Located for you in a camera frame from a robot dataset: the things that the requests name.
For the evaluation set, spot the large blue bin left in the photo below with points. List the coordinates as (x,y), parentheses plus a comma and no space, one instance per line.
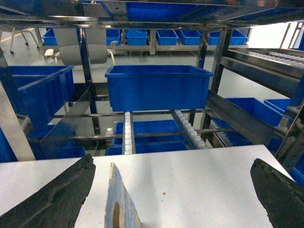
(44,90)

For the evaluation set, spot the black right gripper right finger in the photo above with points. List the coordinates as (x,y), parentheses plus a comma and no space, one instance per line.
(281,197)

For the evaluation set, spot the grey office chair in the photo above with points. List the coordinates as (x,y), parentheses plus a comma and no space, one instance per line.
(77,44)

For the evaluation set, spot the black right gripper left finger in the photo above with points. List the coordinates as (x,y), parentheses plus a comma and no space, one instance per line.
(58,203)

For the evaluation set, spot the blue bin on rollers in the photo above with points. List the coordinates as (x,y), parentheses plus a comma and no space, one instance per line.
(157,87)

